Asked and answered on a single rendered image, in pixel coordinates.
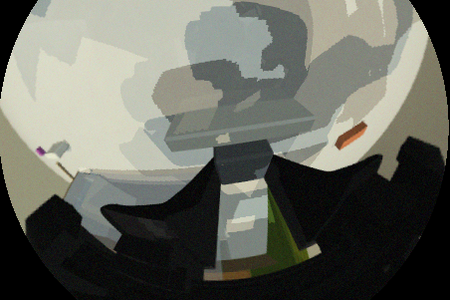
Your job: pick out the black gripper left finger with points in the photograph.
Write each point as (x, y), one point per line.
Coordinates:
(189, 219)

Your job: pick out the small purple block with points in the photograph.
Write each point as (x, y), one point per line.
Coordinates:
(40, 151)

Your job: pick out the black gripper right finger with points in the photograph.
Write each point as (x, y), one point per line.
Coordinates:
(309, 198)

